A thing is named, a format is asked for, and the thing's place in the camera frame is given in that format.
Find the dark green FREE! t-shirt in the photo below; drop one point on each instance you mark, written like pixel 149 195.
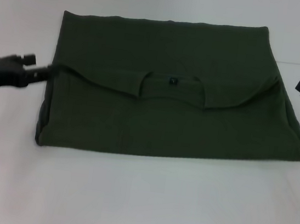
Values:
pixel 165 119

